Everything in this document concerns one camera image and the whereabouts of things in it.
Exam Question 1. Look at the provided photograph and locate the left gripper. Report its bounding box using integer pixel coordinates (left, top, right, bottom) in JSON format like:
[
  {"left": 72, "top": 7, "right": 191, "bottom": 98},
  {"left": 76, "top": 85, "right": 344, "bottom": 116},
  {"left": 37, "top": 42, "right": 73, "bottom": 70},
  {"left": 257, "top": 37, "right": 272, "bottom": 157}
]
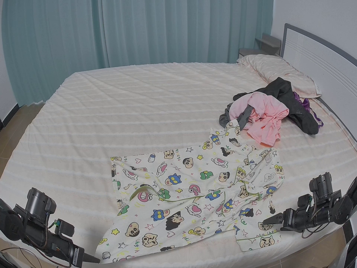
[{"left": 33, "top": 225, "right": 85, "bottom": 268}]

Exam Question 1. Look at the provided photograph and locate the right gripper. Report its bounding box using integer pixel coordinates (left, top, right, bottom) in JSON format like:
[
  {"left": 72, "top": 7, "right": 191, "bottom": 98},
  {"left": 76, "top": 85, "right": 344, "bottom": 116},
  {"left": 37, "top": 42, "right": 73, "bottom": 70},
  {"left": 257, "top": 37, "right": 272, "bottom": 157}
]
[{"left": 280, "top": 207, "right": 314, "bottom": 232}]

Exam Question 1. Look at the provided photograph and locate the white printed pyjama top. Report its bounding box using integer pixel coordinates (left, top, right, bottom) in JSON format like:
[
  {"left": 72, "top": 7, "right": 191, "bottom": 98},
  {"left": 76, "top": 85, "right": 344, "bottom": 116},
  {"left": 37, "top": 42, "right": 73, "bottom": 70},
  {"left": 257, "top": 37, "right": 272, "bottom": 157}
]
[{"left": 95, "top": 122, "right": 286, "bottom": 264}]

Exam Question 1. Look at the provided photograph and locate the bed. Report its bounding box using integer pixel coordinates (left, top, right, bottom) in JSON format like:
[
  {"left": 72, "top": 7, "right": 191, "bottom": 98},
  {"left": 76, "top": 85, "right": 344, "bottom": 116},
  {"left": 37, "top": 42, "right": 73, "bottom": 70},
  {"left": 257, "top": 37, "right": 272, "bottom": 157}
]
[{"left": 0, "top": 23, "right": 357, "bottom": 268}]

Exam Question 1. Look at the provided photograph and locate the pink and grey garment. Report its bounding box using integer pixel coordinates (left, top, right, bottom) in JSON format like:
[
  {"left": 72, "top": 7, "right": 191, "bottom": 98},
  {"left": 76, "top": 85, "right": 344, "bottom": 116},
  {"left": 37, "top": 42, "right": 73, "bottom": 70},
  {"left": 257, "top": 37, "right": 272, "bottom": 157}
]
[{"left": 219, "top": 92, "right": 290, "bottom": 147}]

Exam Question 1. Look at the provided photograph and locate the dark grey garment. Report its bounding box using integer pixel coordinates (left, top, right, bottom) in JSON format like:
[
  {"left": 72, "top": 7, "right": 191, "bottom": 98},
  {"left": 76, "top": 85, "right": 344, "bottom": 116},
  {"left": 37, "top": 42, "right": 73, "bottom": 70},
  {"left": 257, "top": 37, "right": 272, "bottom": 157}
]
[{"left": 233, "top": 77, "right": 320, "bottom": 135}]

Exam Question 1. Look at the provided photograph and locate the purple garment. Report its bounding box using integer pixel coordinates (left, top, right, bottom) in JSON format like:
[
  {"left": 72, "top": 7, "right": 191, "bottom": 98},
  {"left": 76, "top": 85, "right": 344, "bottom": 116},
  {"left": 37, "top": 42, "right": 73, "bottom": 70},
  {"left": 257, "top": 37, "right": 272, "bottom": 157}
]
[{"left": 293, "top": 92, "right": 325, "bottom": 128}]

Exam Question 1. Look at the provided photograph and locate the cream pillow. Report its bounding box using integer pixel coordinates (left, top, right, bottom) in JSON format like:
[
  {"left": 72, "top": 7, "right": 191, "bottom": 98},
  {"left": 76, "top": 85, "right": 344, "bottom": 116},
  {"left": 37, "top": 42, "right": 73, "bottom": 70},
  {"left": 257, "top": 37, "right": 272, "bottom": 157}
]
[{"left": 237, "top": 54, "right": 322, "bottom": 98}]

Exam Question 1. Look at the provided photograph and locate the grey bedside table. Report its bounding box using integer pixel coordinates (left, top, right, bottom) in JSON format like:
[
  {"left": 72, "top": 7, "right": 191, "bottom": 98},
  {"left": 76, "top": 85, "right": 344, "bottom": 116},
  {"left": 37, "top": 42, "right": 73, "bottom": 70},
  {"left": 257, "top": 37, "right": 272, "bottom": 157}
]
[{"left": 238, "top": 33, "right": 282, "bottom": 57}]

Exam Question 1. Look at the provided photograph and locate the blue-green curtain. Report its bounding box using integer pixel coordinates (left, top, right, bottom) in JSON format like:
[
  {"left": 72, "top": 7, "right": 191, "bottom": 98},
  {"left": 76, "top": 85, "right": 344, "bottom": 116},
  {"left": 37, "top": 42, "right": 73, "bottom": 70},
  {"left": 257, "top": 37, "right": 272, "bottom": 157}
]
[{"left": 0, "top": 0, "right": 275, "bottom": 108}]

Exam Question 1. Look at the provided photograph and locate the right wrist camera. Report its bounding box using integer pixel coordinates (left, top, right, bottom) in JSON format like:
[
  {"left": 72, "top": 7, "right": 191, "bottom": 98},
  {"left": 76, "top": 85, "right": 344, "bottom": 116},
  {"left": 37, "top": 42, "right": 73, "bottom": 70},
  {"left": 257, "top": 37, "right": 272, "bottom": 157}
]
[{"left": 296, "top": 194, "right": 313, "bottom": 215}]

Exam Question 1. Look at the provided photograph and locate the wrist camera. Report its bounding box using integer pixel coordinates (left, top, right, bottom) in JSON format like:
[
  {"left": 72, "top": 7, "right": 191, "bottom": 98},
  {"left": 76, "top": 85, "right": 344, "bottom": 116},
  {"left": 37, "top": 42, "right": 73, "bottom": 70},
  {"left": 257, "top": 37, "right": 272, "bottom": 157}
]
[
  {"left": 54, "top": 218, "right": 75, "bottom": 239},
  {"left": 296, "top": 194, "right": 313, "bottom": 215}
]

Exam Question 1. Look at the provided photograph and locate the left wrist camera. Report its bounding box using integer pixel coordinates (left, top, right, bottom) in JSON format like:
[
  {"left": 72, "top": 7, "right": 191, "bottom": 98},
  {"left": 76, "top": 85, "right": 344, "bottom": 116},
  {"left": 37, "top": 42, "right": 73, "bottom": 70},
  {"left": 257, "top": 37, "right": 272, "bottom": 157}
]
[{"left": 54, "top": 218, "right": 75, "bottom": 239}]

